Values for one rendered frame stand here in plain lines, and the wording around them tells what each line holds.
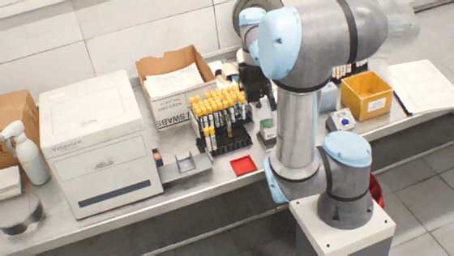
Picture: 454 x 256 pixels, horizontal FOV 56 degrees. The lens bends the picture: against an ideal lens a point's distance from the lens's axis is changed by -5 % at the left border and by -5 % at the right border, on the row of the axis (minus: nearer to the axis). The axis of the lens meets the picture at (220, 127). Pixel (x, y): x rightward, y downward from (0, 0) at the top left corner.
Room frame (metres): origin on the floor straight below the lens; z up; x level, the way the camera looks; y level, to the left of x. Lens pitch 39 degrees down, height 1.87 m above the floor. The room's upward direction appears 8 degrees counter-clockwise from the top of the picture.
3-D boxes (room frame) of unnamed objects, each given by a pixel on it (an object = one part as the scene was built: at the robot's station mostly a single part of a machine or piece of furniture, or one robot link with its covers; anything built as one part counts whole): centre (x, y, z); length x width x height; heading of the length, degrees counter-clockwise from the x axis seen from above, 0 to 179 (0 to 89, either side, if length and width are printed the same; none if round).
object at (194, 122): (1.25, -0.01, 0.91); 0.20 x 0.10 x 0.07; 104
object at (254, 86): (1.11, -0.12, 1.13); 0.09 x 0.08 x 0.12; 104
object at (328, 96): (1.24, -0.36, 0.92); 0.10 x 0.07 x 0.10; 99
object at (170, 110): (1.42, 0.14, 0.95); 0.29 x 0.25 x 0.15; 14
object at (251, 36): (1.01, -0.16, 1.29); 0.11 x 0.11 x 0.08; 5
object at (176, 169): (1.01, 0.14, 0.92); 0.21 x 0.07 x 0.05; 104
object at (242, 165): (1.02, -0.05, 0.88); 0.07 x 0.07 x 0.01; 14
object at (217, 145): (1.14, 0.00, 0.93); 0.17 x 0.09 x 0.11; 104
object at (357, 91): (1.22, -0.52, 0.93); 0.13 x 0.13 x 0.10; 13
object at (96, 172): (1.06, 0.35, 1.03); 0.31 x 0.27 x 0.30; 104
